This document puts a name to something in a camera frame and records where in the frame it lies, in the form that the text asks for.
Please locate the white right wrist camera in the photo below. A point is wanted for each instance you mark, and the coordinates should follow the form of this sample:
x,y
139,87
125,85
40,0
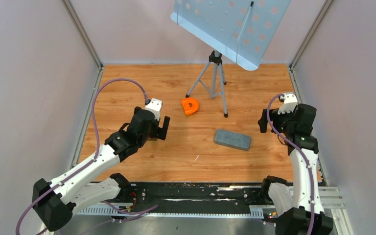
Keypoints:
x,y
289,102

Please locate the grey tripod stand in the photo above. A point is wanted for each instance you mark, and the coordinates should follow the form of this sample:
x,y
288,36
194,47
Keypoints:
x,y
218,80

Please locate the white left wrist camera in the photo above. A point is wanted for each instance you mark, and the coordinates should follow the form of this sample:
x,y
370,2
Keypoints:
x,y
155,106

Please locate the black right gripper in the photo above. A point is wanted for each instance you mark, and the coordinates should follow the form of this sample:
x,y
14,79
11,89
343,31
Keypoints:
x,y
274,116

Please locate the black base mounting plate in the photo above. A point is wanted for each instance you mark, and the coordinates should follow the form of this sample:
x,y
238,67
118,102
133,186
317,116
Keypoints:
x,y
194,198

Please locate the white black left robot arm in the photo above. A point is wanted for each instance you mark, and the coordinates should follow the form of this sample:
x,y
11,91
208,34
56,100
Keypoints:
x,y
59,199

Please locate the orange D-shaped toy block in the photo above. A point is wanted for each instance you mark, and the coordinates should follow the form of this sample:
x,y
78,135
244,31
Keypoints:
x,y
190,106

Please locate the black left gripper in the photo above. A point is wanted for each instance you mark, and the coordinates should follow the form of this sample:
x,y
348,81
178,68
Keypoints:
x,y
159,132

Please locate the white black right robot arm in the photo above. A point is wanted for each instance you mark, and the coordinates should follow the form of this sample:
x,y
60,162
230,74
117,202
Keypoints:
x,y
300,211

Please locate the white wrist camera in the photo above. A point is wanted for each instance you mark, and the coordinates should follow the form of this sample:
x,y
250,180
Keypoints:
x,y
155,106
289,102

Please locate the perforated light blue stand tray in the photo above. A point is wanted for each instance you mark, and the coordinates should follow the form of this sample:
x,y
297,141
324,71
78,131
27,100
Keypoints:
x,y
241,30

